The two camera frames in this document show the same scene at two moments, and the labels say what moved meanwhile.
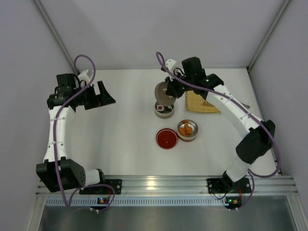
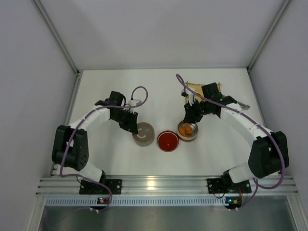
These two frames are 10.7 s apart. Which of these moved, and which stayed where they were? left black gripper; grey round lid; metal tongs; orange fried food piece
Moved: grey round lid; left black gripper
Stayed: orange fried food piece; metal tongs
